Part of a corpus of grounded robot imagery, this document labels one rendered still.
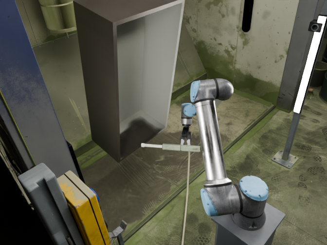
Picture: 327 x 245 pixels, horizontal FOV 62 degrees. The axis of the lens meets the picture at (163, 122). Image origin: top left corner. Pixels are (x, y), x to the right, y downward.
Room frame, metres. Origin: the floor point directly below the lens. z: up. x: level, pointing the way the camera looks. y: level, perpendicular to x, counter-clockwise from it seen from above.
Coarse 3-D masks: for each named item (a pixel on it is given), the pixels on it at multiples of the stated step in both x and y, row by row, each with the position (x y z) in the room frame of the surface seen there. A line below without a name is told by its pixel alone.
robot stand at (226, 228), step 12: (216, 216) 0.94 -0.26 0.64; (228, 216) 0.93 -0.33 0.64; (276, 216) 0.91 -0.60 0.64; (216, 228) 0.95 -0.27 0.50; (228, 228) 0.86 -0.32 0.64; (240, 228) 0.85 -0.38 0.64; (264, 228) 0.84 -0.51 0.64; (216, 240) 0.92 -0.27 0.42; (228, 240) 0.86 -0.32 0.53; (240, 240) 0.79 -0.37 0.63; (252, 240) 0.78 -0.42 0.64; (264, 240) 0.77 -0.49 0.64
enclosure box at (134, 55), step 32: (96, 0) 1.72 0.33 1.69; (128, 0) 1.76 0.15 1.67; (160, 0) 1.80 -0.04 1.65; (96, 32) 1.58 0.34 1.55; (128, 32) 2.05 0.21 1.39; (160, 32) 2.05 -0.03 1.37; (96, 64) 1.63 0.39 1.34; (128, 64) 2.09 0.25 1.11; (160, 64) 2.07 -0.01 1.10; (96, 96) 1.69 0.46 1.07; (128, 96) 2.14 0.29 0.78; (160, 96) 2.09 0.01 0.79; (96, 128) 1.78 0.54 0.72; (128, 128) 2.02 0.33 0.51; (160, 128) 2.04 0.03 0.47
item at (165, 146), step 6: (144, 144) 1.71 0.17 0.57; (150, 144) 1.71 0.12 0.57; (156, 144) 1.70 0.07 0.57; (162, 144) 1.68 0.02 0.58; (168, 144) 1.67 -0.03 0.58; (174, 144) 1.66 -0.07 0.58; (180, 144) 1.68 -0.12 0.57; (186, 144) 1.74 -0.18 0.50; (180, 150) 1.63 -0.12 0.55; (186, 150) 1.61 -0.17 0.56; (192, 150) 1.60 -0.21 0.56; (198, 150) 1.59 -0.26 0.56
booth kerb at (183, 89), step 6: (198, 78) 3.54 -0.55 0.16; (204, 78) 3.64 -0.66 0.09; (186, 84) 3.38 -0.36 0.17; (180, 90) 3.28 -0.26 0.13; (186, 90) 3.37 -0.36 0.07; (174, 96) 3.20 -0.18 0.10; (84, 144) 2.25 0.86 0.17; (90, 144) 2.29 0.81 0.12; (96, 144) 2.34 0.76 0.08; (78, 150) 2.19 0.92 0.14; (84, 150) 2.23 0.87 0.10; (78, 156) 2.18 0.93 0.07
